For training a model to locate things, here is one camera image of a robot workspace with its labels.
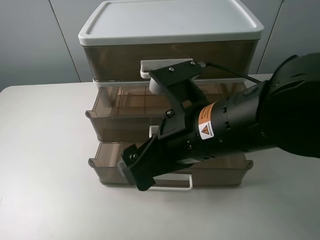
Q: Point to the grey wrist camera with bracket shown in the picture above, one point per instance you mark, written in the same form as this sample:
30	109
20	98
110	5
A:
177	83

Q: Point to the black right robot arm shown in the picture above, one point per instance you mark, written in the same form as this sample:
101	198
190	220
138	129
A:
283	112

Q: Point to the brown translucent drawer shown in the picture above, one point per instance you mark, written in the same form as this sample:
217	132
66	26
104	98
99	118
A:
221	172
123	62
123	114

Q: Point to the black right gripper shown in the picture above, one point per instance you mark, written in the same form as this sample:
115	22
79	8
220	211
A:
200	134

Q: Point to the white plastic drawer cabinet frame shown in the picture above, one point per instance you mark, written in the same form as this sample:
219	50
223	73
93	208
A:
144	22

